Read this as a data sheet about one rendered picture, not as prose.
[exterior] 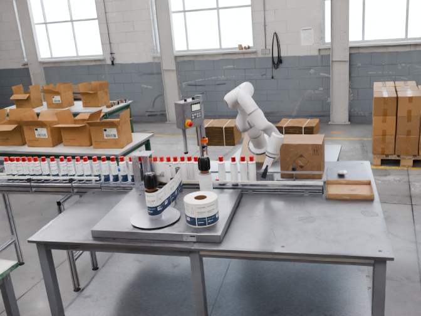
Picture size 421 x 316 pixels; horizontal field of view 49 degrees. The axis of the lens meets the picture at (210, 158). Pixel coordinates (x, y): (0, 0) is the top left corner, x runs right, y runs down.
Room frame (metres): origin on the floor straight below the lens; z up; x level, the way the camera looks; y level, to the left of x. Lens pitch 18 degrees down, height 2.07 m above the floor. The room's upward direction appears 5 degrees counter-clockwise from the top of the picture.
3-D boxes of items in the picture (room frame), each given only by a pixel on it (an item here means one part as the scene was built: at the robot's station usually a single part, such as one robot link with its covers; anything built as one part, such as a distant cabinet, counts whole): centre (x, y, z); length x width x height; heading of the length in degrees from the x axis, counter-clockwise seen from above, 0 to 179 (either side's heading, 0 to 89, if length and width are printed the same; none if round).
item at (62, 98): (7.41, 2.36, 0.97); 0.42 x 0.39 x 0.37; 156
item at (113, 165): (3.32, 0.73, 0.98); 0.05 x 0.05 x 0.20
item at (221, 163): (3.10, -0.07, 0.98); 0.05 x 0.05 x 0.20
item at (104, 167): (3.34, 0.81, 0.98); 0.05 x 0.05 x 0.20
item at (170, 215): (2.60, 0.37, 0.89); 0.31 x 0.31 x 0.01
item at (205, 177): (2.84, 0.04, 1.03); 0.09 x 0.09 x 0.30
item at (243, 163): (3.06, -0.23, 0.98); 0.05 x 0.05 x 0.20
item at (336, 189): (2.87, -0.92, 0.85); 0.30 x 0.26 x 0.04; 75
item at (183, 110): (3.24, 0.13, 1.38); 0.17 x 0.10 x 0.19; 130
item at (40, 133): (5.08, 1.84, 0.97); 0.45 x 0.38 x 0.37; 161
